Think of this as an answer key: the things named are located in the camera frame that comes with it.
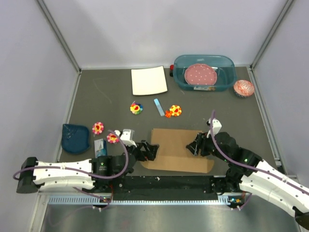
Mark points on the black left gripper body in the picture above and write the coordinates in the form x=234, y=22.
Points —
x=137, y=152

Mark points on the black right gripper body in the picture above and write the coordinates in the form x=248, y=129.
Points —
x=208, y=147

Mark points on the brown cardboard box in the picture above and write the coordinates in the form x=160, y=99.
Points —
x=172, y=154

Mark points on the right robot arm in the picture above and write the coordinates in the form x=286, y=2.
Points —
x=248, y=172

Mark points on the blue packet under arm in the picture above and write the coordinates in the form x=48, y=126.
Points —
x=100, y=148

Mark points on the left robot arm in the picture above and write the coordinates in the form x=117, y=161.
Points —
x=90, y=174

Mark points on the pink flower plush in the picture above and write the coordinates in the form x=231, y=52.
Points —
x=112, y=139
x=98, y=128

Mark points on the orange maple leaf charm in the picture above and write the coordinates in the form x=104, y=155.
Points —
x=168, y=114

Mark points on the yellow orange sunflower plush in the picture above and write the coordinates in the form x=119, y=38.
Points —
x=175, y=110

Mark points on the rainbow flower plush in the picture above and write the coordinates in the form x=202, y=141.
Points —
x=136, y=108

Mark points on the blue highlighter marker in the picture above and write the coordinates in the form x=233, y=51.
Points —
x=159, y=107

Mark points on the red patterned bowl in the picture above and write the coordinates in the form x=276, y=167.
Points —
x=243, y=88

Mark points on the dark blue cloth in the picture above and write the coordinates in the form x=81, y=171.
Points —
x=75, y=139

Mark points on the white square plate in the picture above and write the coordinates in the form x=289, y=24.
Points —
x=149, y=81

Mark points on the pink dotted plate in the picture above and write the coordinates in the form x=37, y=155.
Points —
x=200, y=74

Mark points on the teal plastic basin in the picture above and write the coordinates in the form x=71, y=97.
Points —
x=226, y=71

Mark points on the red capped small bottle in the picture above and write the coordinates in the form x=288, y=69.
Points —
x=171, y=69

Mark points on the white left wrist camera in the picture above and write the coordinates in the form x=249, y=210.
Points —
x=126, y=136

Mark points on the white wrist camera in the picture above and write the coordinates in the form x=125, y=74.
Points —
x=126, y=136
x=216, y=126

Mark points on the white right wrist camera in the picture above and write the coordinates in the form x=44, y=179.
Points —
x=216, y=126

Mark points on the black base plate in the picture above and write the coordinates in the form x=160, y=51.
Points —
x=207, y=184

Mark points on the grey slotted cable duct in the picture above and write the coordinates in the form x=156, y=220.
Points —
x=87, y=200

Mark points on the aluminium frame post right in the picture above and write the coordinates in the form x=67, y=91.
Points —
x=276, y=25

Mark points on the aluminium frame post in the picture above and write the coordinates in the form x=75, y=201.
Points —
x=47, y=14
x=276, y=25

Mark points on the aluminium frame post left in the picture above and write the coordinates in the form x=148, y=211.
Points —
x=47, y=14

